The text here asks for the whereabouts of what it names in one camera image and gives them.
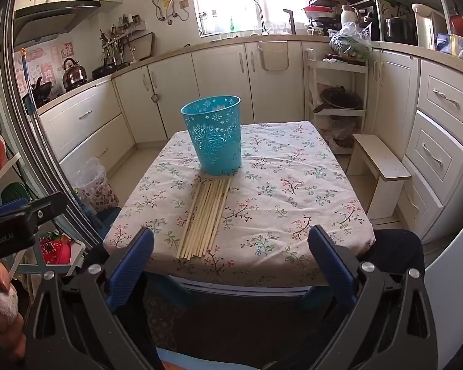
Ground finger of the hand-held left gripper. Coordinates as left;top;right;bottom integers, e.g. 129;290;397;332
0;192;69;221

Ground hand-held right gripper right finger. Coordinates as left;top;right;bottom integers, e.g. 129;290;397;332
308;224;438;370

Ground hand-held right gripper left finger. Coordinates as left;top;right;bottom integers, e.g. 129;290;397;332
23;227;166;370

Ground bundle of wooden chopsticks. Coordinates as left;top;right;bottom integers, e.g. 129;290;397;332
176;176;233;261

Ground blue perforated plastic basket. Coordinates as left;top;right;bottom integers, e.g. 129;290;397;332
180;95;242;176

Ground person's left hand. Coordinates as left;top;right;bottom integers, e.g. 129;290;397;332
0;260;27;363

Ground red plastic item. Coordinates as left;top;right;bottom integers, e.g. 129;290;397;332
40;233;72;265

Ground floral trash bin with bag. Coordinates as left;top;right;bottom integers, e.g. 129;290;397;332
74;157;119;212

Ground blue white storage shelf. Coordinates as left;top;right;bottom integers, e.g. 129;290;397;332
0;36;87;278

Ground person's dark trousers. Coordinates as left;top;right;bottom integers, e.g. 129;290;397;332
83;229;425;370

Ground floral tablecloth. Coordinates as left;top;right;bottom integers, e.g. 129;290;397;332
103;121;376;289

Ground black stove wok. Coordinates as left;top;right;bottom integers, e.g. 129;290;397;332
30;76;52;108

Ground white wooden stool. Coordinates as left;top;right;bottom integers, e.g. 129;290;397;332
346;134;412;221

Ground light blue seat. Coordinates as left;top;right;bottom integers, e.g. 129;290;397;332
156;347;278;370

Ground white appliance panel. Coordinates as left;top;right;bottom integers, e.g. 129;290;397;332
420;200;463;370

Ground steel kettle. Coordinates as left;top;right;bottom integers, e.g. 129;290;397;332
62;57;89;89

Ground clear plastic bag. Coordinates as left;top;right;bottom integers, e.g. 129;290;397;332
320;116;357;149

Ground black frying pan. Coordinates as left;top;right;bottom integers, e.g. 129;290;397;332
91;58;118;80

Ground range hood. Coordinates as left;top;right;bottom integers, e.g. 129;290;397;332
13;1;101;47

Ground leaning tray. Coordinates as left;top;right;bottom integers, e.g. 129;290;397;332
130;32;155;61

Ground white tiered storage rack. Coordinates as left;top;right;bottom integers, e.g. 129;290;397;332
303;48;369;155

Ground white base cabinets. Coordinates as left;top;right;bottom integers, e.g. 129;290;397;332
36;40;305;170

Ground white hanging waste bin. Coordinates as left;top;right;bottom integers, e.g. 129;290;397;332
258;41;293;72

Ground bag of green vegetables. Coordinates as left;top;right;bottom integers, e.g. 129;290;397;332
329;21;372;59

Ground black rice cooker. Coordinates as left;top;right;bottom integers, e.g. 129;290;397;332
384;17;417;45

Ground chrome faucet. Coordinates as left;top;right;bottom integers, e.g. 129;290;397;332
253;0;270;36

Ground white thermos jug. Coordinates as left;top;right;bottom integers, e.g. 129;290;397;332
340;5;360;27

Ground blue box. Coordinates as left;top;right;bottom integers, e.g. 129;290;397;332
435;33;463;52

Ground red lidded pot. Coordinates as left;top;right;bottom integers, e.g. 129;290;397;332
303;5;336;18

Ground white electric kettle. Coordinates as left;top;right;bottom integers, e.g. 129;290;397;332
411;3;448;50

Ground blue table frame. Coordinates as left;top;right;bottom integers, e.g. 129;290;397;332
144;272;332;311

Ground blue mop handle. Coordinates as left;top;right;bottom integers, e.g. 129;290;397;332
19;48;37;120

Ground metal sliding door frame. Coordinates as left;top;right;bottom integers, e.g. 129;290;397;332
0;0;105;247

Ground pink patterned wall sticker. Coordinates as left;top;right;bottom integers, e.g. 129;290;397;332
15;40;78;97

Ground black wok with handle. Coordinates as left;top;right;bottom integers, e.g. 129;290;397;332
313;87;364;114

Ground wall utensil rack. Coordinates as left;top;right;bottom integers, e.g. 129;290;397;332
99;14;146;64

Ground water heater hoses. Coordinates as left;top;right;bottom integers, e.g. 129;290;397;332
152;0;179;22

